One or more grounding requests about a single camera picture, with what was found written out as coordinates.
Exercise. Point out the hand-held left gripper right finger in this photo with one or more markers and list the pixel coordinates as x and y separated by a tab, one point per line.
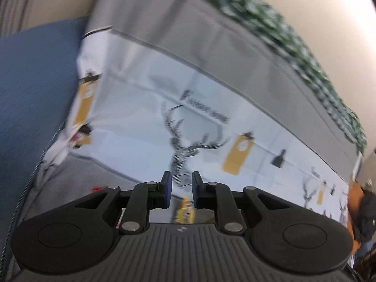
195	191

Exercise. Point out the yellow snack packet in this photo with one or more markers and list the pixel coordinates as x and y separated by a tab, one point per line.
185	213

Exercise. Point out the black cloth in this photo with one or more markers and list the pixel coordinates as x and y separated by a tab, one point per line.
367	217

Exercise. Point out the orange cloth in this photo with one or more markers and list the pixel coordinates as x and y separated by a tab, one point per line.
354	205

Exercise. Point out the blue upholstered headboard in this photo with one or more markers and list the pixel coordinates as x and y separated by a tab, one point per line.
29	94

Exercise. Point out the grey deer print bed sheet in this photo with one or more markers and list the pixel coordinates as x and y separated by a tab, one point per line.
205	73

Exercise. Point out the green checked blanket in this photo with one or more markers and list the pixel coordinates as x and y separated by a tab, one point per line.
293	35

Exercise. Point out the grey curtain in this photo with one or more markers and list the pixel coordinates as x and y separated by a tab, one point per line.
11	6

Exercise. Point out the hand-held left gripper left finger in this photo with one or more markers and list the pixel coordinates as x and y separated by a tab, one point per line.
167	191

